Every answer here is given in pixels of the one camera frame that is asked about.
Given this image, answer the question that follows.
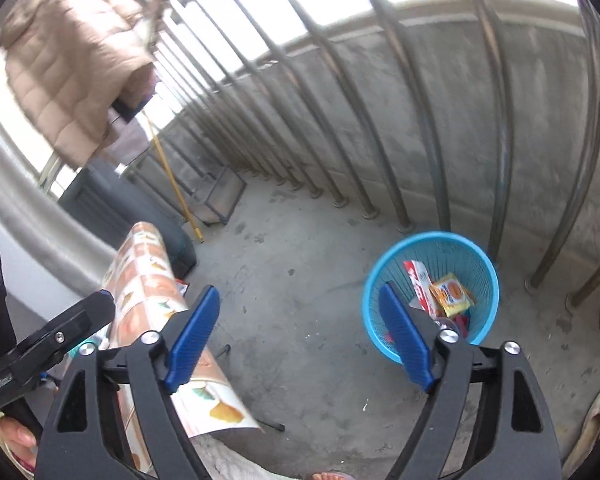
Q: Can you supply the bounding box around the red wrapper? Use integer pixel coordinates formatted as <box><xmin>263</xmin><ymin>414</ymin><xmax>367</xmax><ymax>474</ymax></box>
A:
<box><xmin>451</xmin><ymin>310</ymin><xmax>471</xmax><ymax>338</ymax></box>

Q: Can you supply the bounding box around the yellow snack packet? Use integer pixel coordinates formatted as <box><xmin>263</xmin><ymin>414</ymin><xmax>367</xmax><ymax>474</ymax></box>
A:
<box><xmin>430</xmin><ymin>273</ymin><xmax>475</xmax><ymax>318</ymax></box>

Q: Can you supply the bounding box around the blue mesh trash basket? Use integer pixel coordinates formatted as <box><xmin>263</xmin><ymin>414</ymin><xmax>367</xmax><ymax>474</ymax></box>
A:
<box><xmin>362</xmin><ymin>231</ymin><xmax>500</xmax><ymax>363</ymax></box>

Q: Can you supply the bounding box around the left hand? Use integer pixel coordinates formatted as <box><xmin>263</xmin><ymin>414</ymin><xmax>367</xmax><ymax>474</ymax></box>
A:
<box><xmin>0</xmin><ymin>412</ymin><xmax>38</xmax><ymax>479</ymax></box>

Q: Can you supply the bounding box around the patterned vinyl tablecloth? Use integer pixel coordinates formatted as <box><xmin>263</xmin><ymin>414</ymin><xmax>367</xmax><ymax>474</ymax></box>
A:
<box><xmin>101</xmin><ymin>220</ymin><xmax>264</xmax><ymax>476</ymax></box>

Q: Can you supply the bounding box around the white green fluffy garment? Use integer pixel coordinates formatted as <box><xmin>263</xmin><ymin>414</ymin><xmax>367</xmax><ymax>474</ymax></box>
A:
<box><xmin>189</xmin><ymin>434</ymin><xmax>291</xmax><ymax>480</ymax></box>

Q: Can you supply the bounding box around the grey curtain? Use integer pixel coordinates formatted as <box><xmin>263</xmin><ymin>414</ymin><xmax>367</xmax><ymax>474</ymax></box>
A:
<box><xmin>0</xmin><ymin>124</ymin><xmax>114</xmax><ymax>295</ymax></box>

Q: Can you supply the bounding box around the dark grey cabinet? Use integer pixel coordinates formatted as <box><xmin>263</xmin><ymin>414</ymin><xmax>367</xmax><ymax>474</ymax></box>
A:
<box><xmin>58</xmin><ymin>159</ymin><xmax>197</xmax><ymax>280</ymax></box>

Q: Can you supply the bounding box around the framed screen panel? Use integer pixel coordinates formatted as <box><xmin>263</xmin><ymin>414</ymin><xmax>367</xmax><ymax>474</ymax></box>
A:
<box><xmin>181</xmin><ymin>166</ymin><xmax>247</xmax><ymax>226</ymax></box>

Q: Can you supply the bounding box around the metal balcony railing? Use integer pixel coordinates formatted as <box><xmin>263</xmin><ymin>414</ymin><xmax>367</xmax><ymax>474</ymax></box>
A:
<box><xmin>161</xmin><ymin>0</ymin><xmax>600</xmax><ymax>308</ymax></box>

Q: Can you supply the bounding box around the beige puffer jacket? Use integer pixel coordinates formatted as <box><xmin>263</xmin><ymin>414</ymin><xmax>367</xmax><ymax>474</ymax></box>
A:
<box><xmin>0</xmin><ymin>0</ymin><xmax>155</xmax><ymax>168</ymax></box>

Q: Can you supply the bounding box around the yellow broom handle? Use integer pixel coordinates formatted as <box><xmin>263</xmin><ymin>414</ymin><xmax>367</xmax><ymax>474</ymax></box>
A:
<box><xmin>142</xmin><ymin>112</ymin><xmax>204</xmax><ymax>244</ymax></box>

